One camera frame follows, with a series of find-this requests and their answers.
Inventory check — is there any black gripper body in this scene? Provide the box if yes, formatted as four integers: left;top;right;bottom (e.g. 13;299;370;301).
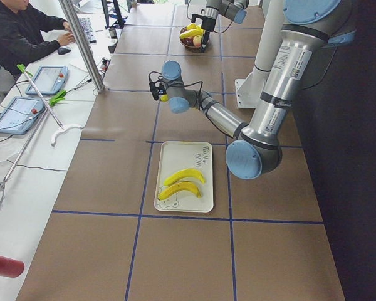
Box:
202;16;216;31

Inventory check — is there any yellow banana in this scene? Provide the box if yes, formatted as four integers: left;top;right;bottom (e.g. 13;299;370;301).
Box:
160;95;169;102

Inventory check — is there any yellow banana moved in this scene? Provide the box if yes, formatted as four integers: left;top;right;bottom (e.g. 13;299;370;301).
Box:
164;168;206;186
157;181;202;201

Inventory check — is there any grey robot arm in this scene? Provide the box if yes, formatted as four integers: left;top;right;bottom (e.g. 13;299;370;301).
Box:
161;1;357;179
199;0;249;53

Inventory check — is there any yellow banana basket middle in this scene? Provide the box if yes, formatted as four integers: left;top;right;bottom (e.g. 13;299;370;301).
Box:
179;28;204;40

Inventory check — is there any yellow banana basket edge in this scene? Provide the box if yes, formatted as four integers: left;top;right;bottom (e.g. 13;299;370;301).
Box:
186;23;202;31

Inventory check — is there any brown wicker basket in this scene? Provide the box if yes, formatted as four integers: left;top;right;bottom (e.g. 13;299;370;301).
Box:
179;27;202;52

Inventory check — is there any black keyboard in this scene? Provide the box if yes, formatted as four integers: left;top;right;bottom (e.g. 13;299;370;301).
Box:
78;17;97;43

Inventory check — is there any white bear serving tray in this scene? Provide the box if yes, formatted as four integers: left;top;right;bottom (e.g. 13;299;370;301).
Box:
154;141;214;213

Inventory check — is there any black computer mouse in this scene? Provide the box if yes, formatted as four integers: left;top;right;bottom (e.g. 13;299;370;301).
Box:
57;46;71;55

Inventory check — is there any long metal reacher grabber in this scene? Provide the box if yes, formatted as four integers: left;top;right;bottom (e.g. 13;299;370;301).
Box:
0;63;85;213

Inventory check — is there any blue teach pendant far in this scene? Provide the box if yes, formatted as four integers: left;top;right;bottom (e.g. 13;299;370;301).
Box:
32;66;69;96

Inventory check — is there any blue teach pendant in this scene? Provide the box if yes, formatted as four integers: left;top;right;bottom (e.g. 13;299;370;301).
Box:
32;66;69;96
0;97;46;135

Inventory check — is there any person in black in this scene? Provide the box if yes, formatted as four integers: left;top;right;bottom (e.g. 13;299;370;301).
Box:
0;1;75;78

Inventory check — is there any blue teach pendant near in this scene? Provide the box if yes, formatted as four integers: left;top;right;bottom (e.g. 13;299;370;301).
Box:
0;97;46;135

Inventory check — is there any red cylinder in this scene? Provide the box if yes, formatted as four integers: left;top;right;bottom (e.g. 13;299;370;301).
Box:
0;256;24;278

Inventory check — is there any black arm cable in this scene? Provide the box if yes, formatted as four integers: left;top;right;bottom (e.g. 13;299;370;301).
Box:
186;0;234;34
148;71;239;139

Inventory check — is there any aluminium frame post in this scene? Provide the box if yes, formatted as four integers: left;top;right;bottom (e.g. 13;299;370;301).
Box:
59;0;105;93

